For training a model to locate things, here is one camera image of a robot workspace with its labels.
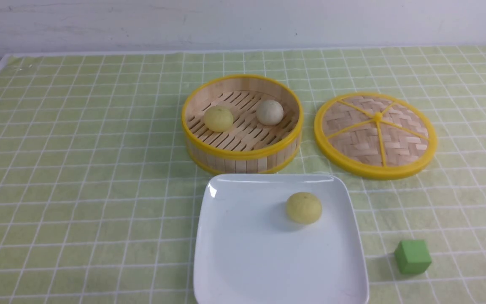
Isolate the yellow steamed bun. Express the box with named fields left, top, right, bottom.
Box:
left=286, top=192, right=322, bottom=225
left=203, top=106, right=235, bottom=133

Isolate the grey-brown steamed bun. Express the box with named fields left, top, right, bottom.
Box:
left=255, top=100, right=285, bottom=126

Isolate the yellow steamed bun on plate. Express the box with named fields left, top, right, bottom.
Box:
left=286, top=192, right=322, bottom=225

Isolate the white square plate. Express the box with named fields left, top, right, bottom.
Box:
left=193, top=174, right=370, bottom=304

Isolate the bamboo steamer basket yellow rim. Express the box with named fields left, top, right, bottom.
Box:
left=181, top=74, right=304, bottom=175

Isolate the woven bamboo steamer lid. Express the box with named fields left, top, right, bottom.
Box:
left=313, top=92, right=438, bottom=180

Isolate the green checkered tablecloth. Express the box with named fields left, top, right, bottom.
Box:
left=0, top=46, right=486, bottom=304

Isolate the green cube block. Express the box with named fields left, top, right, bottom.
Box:
left=394, top=240, right=432, bottom=275

